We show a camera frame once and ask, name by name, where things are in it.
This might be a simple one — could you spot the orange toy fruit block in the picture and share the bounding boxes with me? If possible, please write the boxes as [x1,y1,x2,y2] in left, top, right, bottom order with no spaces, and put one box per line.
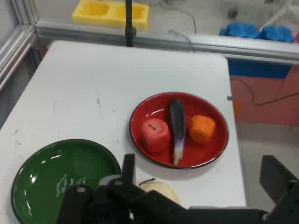
[189,115,217,144]

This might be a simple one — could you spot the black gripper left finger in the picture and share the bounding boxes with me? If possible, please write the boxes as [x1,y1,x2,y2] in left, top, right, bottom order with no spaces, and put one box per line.
[57,153,151,224]

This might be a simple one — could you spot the white stand leg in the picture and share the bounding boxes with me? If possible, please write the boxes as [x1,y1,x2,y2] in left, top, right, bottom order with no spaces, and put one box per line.
[265,0,299,28]

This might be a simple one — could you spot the purple toy eggplant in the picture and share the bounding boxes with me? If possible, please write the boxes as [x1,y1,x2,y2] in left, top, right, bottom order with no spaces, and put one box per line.
[168,98,186,165]

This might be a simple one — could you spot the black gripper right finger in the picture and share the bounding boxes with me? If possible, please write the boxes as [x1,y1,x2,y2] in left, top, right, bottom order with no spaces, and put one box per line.
[259,155,299,224]

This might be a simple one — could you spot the blue foam piece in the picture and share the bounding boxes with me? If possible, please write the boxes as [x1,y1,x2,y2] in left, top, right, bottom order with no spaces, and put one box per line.
[219,22,260,40]
[260,25,295,43]

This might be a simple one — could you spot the dark floor cable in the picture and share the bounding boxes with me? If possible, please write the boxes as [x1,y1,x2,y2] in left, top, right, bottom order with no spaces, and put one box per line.
[230,77,299,106]

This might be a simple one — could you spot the yellow foam tray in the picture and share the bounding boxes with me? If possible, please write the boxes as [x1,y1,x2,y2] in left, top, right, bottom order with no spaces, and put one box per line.
[71,0,150,30]

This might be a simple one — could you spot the red enamel plate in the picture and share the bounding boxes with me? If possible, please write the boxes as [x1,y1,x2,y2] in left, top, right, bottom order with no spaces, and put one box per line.
[129,91,230,170]

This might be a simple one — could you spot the red toy apple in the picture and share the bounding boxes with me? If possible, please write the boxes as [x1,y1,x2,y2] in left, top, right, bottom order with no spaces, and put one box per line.
[140,118,171,154]

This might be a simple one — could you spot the aluminium side frame rail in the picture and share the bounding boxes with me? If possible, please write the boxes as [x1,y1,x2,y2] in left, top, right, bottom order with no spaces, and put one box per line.
[36,20,299,65]

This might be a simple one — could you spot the aluminium corner frame post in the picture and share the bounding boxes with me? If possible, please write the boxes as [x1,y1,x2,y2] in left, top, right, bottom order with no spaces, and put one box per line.
[10,0,38,26]

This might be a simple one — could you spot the blue floor mat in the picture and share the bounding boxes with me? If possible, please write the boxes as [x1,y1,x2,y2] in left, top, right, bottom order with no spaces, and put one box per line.
[228,59,292,79]

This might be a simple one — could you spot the thin grey cable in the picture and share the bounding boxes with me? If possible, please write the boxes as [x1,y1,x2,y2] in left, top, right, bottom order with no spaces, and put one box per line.
[149,0,197,53]

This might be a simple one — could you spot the aluminium back frame rail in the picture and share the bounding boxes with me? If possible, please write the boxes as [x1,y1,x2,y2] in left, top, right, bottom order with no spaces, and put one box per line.
[0,25,37,91]

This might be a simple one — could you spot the black camera stand pole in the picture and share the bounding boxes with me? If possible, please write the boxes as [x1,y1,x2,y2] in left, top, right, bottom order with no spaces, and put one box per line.
[125,0,137,47]

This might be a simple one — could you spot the green enamel plate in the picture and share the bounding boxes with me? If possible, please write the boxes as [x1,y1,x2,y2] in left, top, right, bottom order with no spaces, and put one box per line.
[10,139,122,224]

